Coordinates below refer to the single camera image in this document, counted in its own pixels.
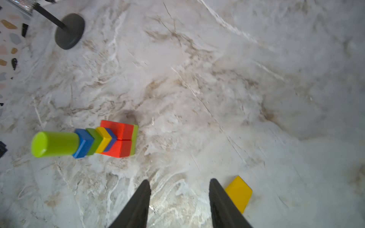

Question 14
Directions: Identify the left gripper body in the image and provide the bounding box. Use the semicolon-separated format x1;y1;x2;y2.
0;141;8;158

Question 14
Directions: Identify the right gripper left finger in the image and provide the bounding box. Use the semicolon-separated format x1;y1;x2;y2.
109;180;151;228

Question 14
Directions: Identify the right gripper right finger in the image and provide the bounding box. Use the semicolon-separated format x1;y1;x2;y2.
209;178;252;228

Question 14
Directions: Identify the yellow block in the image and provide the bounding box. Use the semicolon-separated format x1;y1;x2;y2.
225;176;253;214

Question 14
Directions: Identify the lime green round block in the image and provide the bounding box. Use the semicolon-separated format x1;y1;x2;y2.
31;131;79;158

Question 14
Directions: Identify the red block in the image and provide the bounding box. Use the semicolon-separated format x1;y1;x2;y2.
101;140;132;158
100;120;135;140

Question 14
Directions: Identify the lime green long block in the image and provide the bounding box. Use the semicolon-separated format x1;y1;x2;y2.
130;124;139;156

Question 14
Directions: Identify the small yellow cube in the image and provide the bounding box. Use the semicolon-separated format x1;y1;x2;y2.
96;127;111;154

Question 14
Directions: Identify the dark blue square block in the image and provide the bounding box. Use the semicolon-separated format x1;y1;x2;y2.
73;129;94;159

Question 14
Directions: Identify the small blue cube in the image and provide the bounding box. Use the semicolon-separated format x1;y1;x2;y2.
104;128;117;152

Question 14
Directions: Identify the black microphone stand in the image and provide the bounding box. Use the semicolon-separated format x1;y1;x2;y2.
33;3;86;50

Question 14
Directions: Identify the glitter silver microphone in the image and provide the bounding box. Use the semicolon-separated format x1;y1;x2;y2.
7;0;37;16

